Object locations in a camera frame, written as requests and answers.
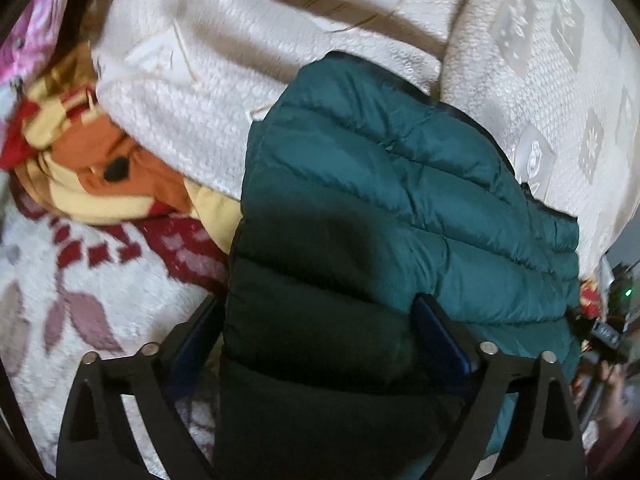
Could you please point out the orange red cartoon blanket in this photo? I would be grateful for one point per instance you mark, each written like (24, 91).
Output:
(90, 170)

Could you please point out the person's right hand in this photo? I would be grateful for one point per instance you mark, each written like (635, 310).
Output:
(620, 405)

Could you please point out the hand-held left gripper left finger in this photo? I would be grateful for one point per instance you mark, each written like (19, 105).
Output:
(197, 331)

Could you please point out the pink printed cloth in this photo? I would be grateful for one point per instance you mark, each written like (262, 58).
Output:
(35, 35)

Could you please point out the cream quilted bedspread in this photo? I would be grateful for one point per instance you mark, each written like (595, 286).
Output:
(225, 60)

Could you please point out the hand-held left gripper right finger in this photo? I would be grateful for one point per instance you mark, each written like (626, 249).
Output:
(441, 331)

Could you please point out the green puffer jacket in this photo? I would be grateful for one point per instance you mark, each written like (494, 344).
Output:
(400, 185)

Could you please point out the white floral blanket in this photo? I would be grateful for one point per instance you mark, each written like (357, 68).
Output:
(40, 270)

